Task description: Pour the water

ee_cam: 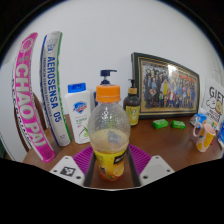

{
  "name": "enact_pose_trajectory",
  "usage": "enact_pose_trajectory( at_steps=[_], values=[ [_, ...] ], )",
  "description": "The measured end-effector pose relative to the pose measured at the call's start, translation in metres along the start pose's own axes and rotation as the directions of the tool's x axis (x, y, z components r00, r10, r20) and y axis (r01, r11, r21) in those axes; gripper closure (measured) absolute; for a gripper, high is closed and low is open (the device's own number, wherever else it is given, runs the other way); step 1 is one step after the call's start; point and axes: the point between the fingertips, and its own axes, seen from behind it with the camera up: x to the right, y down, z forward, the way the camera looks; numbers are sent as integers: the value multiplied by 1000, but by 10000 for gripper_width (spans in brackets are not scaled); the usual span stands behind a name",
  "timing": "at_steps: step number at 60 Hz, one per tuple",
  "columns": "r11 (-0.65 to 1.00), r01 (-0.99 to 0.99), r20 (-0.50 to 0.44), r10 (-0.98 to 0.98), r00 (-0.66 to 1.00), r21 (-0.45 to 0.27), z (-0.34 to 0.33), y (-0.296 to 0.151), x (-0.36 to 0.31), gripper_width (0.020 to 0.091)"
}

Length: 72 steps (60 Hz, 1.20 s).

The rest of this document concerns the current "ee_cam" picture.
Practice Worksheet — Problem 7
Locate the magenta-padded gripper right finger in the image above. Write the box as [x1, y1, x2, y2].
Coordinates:
[125, 143, 176, 188]

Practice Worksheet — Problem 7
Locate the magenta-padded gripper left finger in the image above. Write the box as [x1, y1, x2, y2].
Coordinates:
[49, 145, 98, 188]

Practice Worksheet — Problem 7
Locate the orange juice bottle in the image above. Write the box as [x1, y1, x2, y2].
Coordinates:
[87, 84, 132, 182]

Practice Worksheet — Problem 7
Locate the pink mug with yellow spots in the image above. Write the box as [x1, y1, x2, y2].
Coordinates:
[192, 122, 217, 153]

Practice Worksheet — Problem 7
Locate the white bottle with blue cap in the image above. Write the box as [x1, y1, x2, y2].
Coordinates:
[64, 82, 92, 145]

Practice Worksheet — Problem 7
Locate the brown pump bottle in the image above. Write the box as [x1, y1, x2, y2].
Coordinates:
[122, 78, 141, 127]

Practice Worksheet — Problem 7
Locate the blue tissue pack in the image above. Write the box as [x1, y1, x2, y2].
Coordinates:
[189, 113, 208, 129]

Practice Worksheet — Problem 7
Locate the pink shuttlecock tube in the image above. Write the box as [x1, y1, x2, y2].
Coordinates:
[11, 32, 57, 164]

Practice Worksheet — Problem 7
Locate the white and green shuttlecock tube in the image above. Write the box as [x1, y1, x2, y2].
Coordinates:
[39, 30, 73, 148]

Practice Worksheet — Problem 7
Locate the framed group picture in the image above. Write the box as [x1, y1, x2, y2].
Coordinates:
[130, 51, 201, 120]

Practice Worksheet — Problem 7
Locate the white paper gift bag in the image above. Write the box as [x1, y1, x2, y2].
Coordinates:
[199, 76, 224, 129]

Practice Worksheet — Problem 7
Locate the dark blue pump bottle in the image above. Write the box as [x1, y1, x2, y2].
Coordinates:
[93, 69, 118, 108]

